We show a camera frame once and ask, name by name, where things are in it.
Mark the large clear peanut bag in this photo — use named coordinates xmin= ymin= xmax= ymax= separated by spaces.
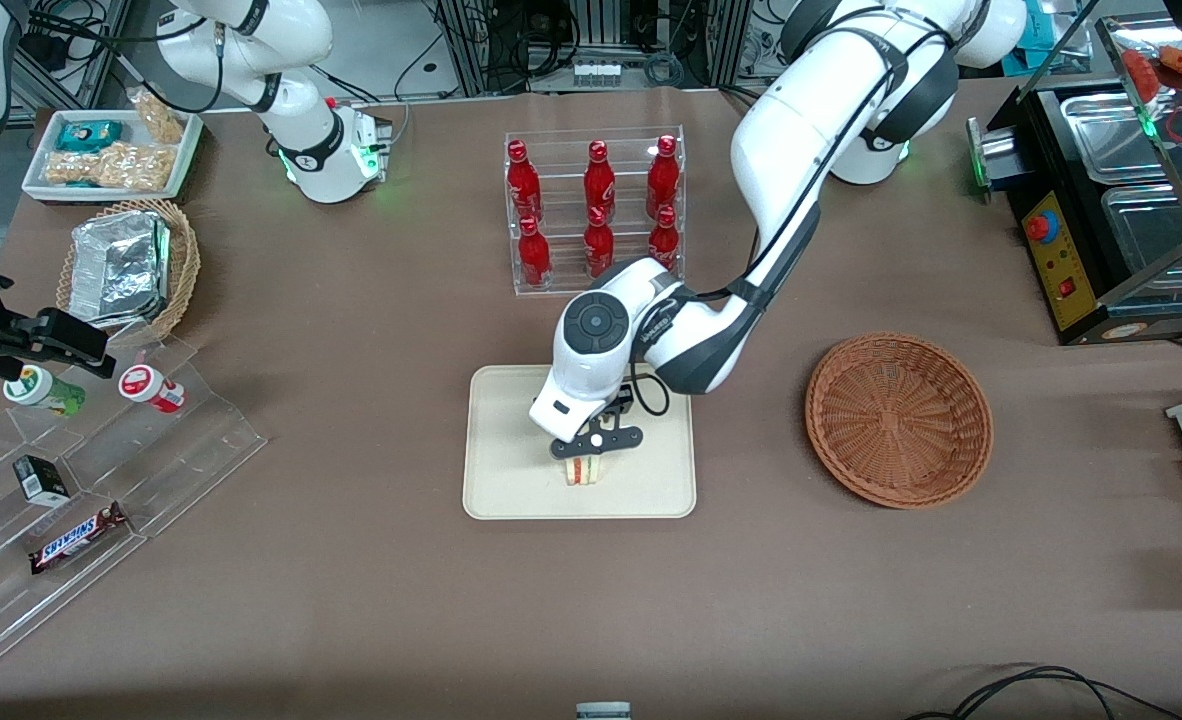
xmin=45 ymin=142 xmax=176 ymax=192

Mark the steel food pan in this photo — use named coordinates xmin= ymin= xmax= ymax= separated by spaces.
xmin=1059 ymin=92 xmax=1168 ymax=187

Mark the clear acrylic bottle rack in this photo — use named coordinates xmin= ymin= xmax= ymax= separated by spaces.
xmin=504 ymin=126 xmax=686 ymax=297

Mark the clear acrylic stepped display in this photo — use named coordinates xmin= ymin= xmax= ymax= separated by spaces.
xmin=0 ymin=335 xmax=270 ymax=677

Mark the red cola bottle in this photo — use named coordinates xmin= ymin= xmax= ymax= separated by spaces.
xmin=583 ymin=140 xmax=618 ymax=223
xmin=507 ymin=140 xmax=543 ymax=223
xmin=646 ymin=135 xmax=680 ymax=219
xmin=648 ymin=205 xmax=681 ymax=273
xmin=584 ymin=206 xmax=616 ymax=281
xmin=518 ymin=217 xmax=553 ymax=290

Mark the small black box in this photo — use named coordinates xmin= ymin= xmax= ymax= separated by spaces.
xmin=13 ymin=455 xmax=72 ymax=507

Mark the black food warmer machine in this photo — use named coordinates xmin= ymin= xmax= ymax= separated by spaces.
xmin=966 ymin=0 xmax=1182 ymax=347

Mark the cream plastic tray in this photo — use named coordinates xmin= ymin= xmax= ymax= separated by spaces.
xmin=462 ymin=363 xmax=698 ymax=521

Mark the white rectangular snack tray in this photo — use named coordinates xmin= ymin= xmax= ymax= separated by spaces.
xmin=21 ymin=108 xmax=205 ymax=204

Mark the brown round wicker basket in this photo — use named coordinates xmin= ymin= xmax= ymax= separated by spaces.
xmin=805 ymin=332 xmax=994 ymax=510

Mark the black cable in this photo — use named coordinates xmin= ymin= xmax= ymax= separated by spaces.
xmin=901 ymin=665 xmax=1182 ymax=720

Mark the light wicker basket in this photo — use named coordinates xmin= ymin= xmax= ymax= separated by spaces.
xmin=55 ymin=198 xmax=202 ymax=343

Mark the Snickers chocolate bar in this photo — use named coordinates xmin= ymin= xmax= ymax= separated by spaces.
xmin=29 ymin=502 xmax=130 ymax=576

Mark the small clear snack bag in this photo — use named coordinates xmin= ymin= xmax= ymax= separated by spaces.
xmin=129 ymin=88 xmax=188 ymax=145

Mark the teal snack packet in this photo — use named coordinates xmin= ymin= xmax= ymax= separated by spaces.
xmin=56 ymin=120 xmax=124 ymax=153

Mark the aluminium foil container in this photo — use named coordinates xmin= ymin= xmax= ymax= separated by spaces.
xmin=68 ymin=210 xmax=171 ymax=330

